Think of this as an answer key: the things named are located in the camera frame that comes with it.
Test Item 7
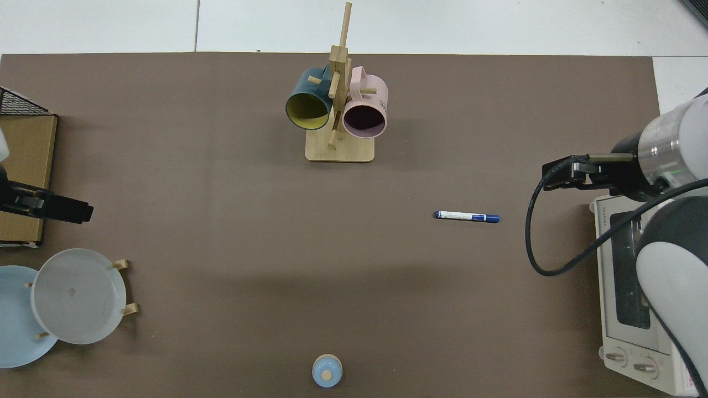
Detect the blue and white marker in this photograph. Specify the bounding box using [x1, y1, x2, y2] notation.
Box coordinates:
[434, 210, 501, 224]

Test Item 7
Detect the wooden plate rack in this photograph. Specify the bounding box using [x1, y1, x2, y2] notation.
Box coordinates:
[25, 259, 139, 339]

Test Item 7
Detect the grey plate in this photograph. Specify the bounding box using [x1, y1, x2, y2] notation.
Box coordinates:
[30, 248, 127, 345]

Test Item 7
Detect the light blue plate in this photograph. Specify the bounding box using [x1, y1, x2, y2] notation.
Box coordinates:
[0, 265, 59, 369]

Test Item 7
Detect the pale toaster oven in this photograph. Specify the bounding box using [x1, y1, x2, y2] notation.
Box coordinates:
[589, 193, 708, 397]

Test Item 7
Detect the dark grey equipment corner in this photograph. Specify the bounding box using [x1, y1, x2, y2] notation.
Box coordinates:
[679, 0, 708, 29]

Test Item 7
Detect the pink cup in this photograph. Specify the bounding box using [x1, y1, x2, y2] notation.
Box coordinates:
[342, 66, 389, 139]

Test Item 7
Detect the brown table cloth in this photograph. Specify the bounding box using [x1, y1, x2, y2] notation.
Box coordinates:
[0, 53, 663, 398]

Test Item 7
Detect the wooden cup stand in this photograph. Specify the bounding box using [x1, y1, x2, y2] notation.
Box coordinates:
[305, 2, 376, 163]

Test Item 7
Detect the dark teal cup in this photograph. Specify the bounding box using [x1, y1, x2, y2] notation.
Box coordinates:
[285, 66, 334, 131]

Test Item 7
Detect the small blue round bell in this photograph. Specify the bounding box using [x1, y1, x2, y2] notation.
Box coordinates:
[312, 354, 343, 388]

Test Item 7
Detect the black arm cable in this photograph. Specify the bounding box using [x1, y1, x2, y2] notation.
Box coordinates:
[524, 154, 708, 277]

